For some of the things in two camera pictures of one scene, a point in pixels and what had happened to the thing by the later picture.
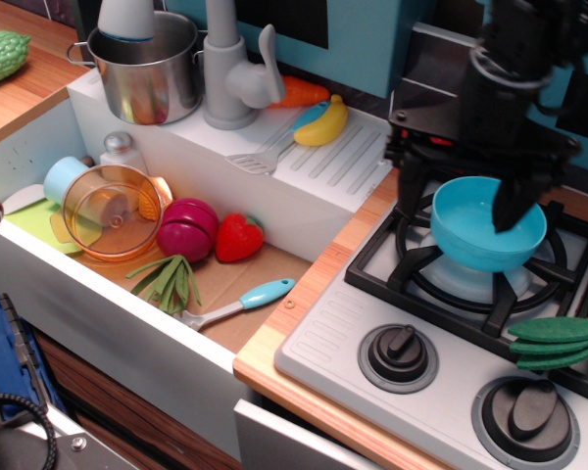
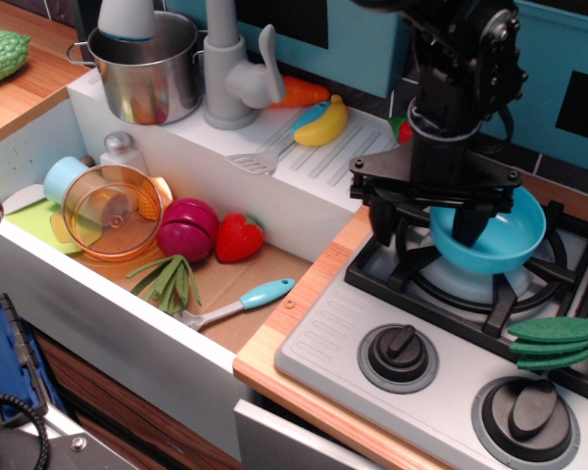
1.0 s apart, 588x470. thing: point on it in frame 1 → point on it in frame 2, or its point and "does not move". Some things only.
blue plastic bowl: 463,226 does not move
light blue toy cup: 59,175 does not move
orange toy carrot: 299,92 does not move
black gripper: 454,110 → 436,169
